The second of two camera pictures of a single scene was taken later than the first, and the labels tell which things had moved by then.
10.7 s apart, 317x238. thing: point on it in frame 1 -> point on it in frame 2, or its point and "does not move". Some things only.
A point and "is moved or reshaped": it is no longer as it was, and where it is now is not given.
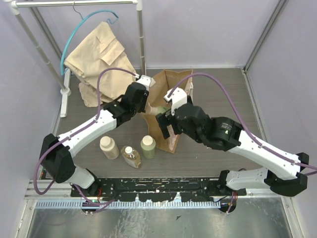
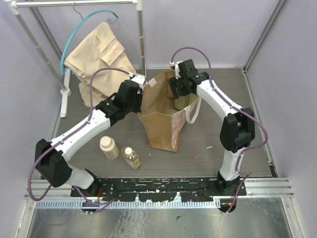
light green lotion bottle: [157, 110] is moved or reshaped
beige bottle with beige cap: [108, 146] does not move
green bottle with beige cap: [148, 145] is moved or reshaped
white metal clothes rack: [14, 5] does not move
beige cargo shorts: [99, 50] does not move
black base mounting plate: [157, 189] does not move
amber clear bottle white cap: [131, 156] does not move
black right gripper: [164, 119] -> [175, 83]
